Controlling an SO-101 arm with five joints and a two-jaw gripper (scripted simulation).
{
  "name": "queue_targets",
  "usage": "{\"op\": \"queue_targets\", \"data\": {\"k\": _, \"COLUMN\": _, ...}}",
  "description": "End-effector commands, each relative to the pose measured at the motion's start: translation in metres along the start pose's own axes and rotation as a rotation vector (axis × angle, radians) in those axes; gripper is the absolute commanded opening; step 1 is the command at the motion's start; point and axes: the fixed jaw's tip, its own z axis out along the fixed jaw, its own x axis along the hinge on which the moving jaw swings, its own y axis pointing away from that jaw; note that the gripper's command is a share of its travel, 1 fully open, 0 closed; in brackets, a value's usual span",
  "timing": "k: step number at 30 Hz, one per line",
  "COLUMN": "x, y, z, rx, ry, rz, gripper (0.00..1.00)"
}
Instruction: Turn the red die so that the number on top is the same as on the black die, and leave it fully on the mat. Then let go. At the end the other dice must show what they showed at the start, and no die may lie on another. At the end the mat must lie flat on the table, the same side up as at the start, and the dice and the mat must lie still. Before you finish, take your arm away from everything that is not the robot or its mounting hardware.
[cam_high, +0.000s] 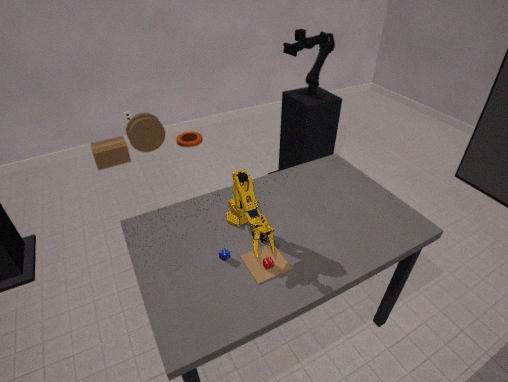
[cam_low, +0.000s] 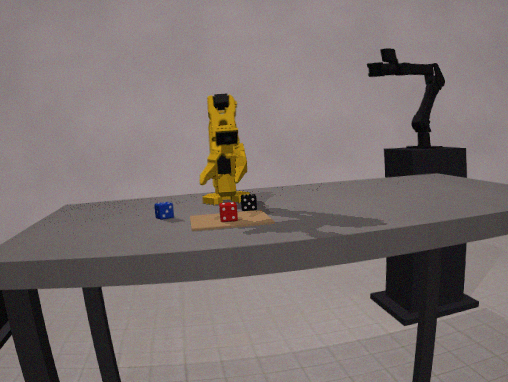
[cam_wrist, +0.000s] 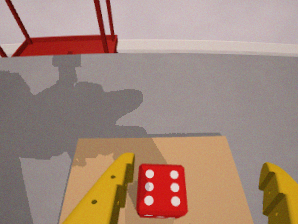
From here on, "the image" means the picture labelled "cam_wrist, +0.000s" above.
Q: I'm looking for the red die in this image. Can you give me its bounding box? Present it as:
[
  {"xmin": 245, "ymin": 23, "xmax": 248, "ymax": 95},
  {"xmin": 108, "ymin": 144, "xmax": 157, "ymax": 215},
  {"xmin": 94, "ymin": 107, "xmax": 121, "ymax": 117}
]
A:
[{"xmin": 136, "ymin": 164, "xmax": 188, "ymax": 219}]

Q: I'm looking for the tan flat mat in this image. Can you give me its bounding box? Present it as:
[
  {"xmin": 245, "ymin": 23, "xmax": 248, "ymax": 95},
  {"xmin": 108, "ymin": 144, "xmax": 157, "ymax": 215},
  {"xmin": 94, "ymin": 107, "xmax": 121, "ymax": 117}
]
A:
[{"xmin": 59, "ymin": 136, "xmax": 254, "ymax": 224}]

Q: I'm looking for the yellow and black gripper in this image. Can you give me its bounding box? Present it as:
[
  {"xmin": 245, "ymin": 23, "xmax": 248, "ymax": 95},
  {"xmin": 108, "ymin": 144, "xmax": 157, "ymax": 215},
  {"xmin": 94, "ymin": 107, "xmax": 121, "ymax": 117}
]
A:
[{"xmin": 62, "ymin": 153, "xmax": 298, "ymax": 224}]

